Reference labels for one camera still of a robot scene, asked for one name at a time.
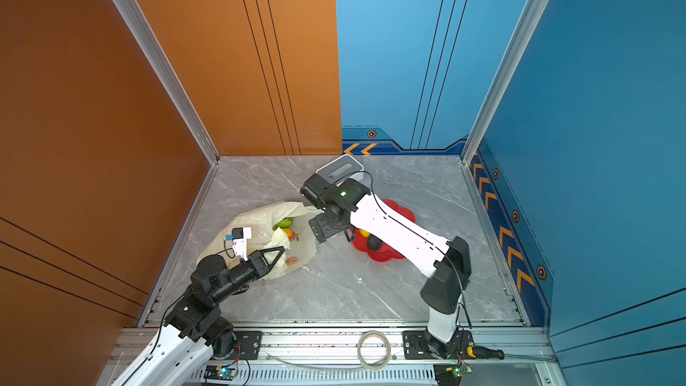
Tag white grey tissue box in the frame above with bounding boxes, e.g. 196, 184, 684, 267
315, 154, 364, 184

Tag black avocado fruit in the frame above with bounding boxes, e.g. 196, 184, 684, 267
366, 235, 383, 251

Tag aluminium rail frame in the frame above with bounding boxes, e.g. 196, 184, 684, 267
95, 321, 569, 386

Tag left green circuit board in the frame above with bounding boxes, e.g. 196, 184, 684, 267
203, 365, 238, 383

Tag green circuit board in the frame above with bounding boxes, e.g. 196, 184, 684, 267
433, 364, 473, 386
203, 365, 238, 383

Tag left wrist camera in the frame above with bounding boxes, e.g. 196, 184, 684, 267
223, 227, 252, 260

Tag cream plastic bag orange prints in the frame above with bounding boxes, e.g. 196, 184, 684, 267
198, 202, 321, 280

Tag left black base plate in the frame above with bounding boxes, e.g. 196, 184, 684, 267
213, 330, 264, 361

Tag coiled clear tube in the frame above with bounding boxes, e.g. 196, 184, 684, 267
356, 331, 392, 372

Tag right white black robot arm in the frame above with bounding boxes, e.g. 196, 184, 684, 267
300, 174, 472, 359

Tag red flower-shaped plate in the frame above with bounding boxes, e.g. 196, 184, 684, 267
350, 199, 416, 263

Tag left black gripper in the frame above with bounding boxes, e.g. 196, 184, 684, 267
213, 246, 284, 308

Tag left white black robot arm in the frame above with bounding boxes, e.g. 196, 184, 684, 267
114, 246, 285, 385

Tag yellow black screwdriver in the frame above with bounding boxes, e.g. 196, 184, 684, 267
466, 346, 506, 360

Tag right green circuit board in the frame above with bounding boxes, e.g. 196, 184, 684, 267
433, 364, 473, 386

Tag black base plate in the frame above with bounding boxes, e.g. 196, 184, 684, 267
213, 330, 264, 361
402, 330, 473, 360

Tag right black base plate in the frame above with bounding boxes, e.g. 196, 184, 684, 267
402, 330, 473, 360

